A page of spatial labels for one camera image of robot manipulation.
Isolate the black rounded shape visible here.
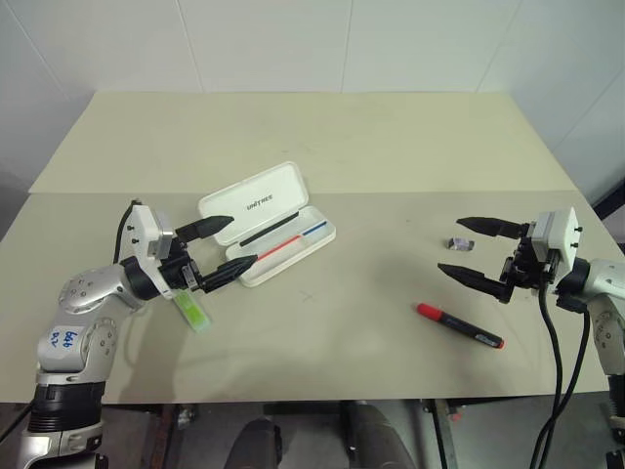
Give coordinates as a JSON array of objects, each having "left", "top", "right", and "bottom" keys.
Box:
[{"left": 229, "top": 417, "right": 284, "bottom": 469}]

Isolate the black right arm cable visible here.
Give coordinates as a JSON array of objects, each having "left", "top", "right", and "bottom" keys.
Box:
[{"left": 529, "top": 285, "right": 595, "bottom": 469}]

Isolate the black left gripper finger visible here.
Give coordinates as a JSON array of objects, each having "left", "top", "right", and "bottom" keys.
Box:
[
  {"left": 199, "top": 254, "right": 259, "bottom": 295},
  {"left": 175, "top": 215, "right": 234, "bottom": 243}
]

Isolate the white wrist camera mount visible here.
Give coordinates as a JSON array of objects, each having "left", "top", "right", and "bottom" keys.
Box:
[
  {"left": 125, "top": 203, "right": 178, "bottom": 300},
  {"left": 529, "top": 205, "right": 585, "bottom": 275}
]

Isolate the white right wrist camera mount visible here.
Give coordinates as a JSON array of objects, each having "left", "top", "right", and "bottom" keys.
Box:
[{"left": 529, "top": 205, "right": 585, "bottom": 275}]

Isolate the grey metal table leg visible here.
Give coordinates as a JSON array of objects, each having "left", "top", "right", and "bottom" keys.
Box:
[{"left": 419, "top": 399, "right": 468, "bottom": 469}]

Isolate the red and black marker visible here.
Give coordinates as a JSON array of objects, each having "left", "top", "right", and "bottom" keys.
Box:
[{"left": 415, "top": 302, "right": 506, "bottom": 351}]

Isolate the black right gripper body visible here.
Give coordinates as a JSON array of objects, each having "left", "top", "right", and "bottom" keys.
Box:
[{"left": 500, "top": 222, "right": 561, "bottom": 297}]

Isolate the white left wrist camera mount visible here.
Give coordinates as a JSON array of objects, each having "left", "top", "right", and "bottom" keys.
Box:
[{"left": 125, "top": 203, "right": 178, "bottom": 300}]

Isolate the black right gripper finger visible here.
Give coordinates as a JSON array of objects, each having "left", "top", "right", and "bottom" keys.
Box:
[
  {"left": 437, "top": 263, "right": 515, "bottom": 305},
  {"left": 455, "top": 216, "right": 531, "bottom": 238}
]

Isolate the white hinged pencil case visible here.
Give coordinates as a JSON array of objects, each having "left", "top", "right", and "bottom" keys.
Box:
[{"left": 196, "top": 160, "right": 338, "bottom": 288}]

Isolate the dark frame bar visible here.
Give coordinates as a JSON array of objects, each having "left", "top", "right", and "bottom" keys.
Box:
[{"left": 588, "top": 176, "right": 625, "bottom": 255}]

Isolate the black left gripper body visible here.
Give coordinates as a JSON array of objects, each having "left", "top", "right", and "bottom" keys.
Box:
[{"left": 158, "top": 237, "right": 206, "bottom": 294}]

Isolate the dark grey rounded shape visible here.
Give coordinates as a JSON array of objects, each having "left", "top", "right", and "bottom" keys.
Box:
[{"left": 349, "top": 400, "right": 421, "bottom": 469}]

